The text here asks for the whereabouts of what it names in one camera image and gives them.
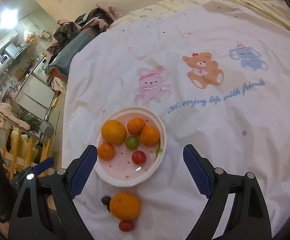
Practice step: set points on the wooden drying rack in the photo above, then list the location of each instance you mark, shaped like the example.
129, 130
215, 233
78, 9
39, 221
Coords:
20, 148

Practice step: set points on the pile of dark clothes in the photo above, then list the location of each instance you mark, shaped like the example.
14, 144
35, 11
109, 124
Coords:
70, 37

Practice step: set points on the red cherry tomato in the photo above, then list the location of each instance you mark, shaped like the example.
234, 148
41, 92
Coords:
139, 158
126, 225

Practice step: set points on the white washing machine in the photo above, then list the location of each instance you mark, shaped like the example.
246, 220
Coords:
39, 71

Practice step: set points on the large orange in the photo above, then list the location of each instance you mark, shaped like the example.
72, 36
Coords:
125, 206

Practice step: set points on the medium orange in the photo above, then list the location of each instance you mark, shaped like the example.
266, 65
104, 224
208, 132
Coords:
114, 132

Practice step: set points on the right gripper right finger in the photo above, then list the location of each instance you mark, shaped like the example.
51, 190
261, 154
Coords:
248, 217

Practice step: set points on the yellow bear print blanket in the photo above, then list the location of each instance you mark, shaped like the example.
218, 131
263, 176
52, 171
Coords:
276, 11

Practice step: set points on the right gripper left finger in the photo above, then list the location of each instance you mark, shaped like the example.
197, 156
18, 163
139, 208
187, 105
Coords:
44, 207

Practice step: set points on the white kitchen cabinet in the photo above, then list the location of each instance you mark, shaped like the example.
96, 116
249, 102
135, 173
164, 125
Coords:
34, 96

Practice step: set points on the green cherry tomato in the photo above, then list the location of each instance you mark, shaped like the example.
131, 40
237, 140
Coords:
132, 143

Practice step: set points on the small mandarin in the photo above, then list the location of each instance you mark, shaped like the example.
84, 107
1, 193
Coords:
150, 136
106, 151
136, 125

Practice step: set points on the pink strawberry ceramic plate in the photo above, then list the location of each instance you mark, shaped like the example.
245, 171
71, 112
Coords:
121, 171

